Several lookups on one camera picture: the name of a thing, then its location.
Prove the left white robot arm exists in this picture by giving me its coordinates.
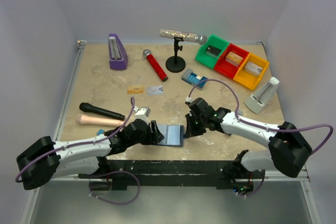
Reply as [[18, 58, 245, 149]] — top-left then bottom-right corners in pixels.
[[15, 119, 166, 190]]

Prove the yellow plastic bin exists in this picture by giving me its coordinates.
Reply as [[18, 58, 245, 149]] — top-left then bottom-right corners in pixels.
[[233, 53, 269, 90]]

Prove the red glitter microphone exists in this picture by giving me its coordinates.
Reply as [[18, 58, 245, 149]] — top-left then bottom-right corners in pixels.
[[143, 49, 168, 82]]

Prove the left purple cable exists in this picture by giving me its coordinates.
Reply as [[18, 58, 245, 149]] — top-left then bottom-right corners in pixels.
[[15, 97, 142, 205]]

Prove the green plastic bin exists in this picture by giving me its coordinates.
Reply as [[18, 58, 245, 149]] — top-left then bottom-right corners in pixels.
[[195, 35, 230, 69]]

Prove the dark card in green bin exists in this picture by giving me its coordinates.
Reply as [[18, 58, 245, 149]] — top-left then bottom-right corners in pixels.
[[205, 46, 221, 58]]

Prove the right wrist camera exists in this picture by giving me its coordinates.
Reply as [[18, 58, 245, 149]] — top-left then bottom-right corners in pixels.
[[185, 97, 193, 105]]

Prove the navy blue card holder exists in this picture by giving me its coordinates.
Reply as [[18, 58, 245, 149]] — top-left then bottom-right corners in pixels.
[[157, 124, 184, 147]]

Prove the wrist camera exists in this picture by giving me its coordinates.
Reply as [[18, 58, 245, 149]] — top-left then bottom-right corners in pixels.
[[185, 97, 193, 105], [134, 106, 151, 124]]

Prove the red plastic bin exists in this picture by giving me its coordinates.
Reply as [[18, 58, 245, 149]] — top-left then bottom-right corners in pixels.
[[214, 44, 249, 79]]

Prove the aluminium frame rail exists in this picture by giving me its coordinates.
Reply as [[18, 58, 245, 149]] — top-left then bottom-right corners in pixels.
[[19, 40, 87, 224]]

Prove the gold VIP card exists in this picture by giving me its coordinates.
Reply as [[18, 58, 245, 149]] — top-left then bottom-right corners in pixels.
[[127, 85, 144, 94]]

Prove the white card in yellow bin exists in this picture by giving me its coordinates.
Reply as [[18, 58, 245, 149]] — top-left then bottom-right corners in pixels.
[[244, 61, 263, 76]]

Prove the purple metronome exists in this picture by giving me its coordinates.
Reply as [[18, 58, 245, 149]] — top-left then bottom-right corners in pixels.
[[108, 34, 128, 71]]

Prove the black microphone stand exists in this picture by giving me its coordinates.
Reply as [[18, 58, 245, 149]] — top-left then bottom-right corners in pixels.
[[165, 37, 186, 73]]

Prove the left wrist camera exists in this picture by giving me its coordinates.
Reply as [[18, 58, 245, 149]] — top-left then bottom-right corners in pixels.
[[134, 106, 151, 124]]

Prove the blue toy brick block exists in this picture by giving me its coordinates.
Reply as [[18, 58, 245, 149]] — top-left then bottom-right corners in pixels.
[[181, 68, 207, 90]]

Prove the silver glitter microphone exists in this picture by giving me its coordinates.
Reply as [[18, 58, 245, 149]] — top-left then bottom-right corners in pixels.
[[159, 29, 208, 45]]

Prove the orange and blue brick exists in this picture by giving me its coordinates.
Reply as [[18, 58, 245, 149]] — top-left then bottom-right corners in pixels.
[[97, 129, 104, 135]]

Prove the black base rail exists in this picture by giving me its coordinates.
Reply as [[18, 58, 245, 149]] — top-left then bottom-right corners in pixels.
[[79, 158, 264, 190]]

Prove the pink microphone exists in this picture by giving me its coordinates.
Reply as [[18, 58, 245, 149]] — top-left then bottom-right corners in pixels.
[[77, 114, 124, 127]]

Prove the black microphone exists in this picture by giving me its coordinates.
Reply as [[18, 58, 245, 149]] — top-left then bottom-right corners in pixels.
[[79, 102, 125, 121]]

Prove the white card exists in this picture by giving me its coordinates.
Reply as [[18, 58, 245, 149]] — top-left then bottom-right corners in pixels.
[[147, 86, 163, 95], [244, 61, 263, 76]]

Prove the gold card in red bin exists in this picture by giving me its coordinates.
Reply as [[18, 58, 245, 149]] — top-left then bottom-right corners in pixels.
[[225, 52, 243, 67]]

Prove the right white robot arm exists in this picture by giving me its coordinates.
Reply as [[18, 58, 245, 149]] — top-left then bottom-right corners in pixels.
[[185, 97, 312, 178]]

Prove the white metronome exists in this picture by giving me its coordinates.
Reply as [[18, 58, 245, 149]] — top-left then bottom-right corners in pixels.
[[244, 77, 279, 114]]

